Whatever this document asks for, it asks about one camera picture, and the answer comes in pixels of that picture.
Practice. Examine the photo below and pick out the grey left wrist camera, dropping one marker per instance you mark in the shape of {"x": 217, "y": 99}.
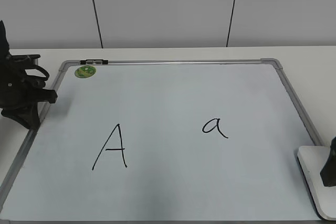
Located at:
{"x": 27, "y": 60}

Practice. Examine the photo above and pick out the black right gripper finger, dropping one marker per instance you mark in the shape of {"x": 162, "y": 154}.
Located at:
{"x": 328, "y": 171}

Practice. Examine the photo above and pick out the green round magnet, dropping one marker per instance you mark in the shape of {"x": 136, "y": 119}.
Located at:
{"x": 85, "y": 72}

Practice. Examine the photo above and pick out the white board with grey frame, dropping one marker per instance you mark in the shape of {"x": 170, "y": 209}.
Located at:
{"x": 165, "y": 141}

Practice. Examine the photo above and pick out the white rectangular board eraser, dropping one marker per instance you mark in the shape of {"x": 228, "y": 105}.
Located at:
{"x": 312, "y": 159}

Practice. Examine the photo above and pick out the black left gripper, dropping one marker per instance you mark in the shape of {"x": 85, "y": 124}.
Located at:
{"x": 23, "y": 86}

